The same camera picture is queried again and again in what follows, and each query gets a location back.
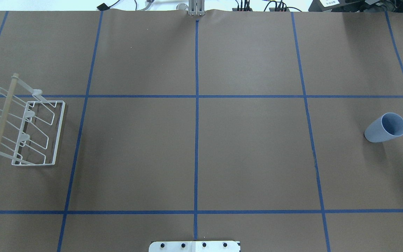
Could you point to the aluminium frame post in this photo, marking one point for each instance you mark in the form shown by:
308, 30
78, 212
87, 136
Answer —
196, 7

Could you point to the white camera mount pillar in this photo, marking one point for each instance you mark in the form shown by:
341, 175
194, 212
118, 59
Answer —
195, 246

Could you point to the blue plastic cup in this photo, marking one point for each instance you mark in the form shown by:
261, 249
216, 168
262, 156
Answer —
387, 127

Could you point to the small black puck device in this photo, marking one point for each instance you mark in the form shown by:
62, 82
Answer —
103, 7

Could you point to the white wire cup holder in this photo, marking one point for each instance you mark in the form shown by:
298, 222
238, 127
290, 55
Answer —
30, 125

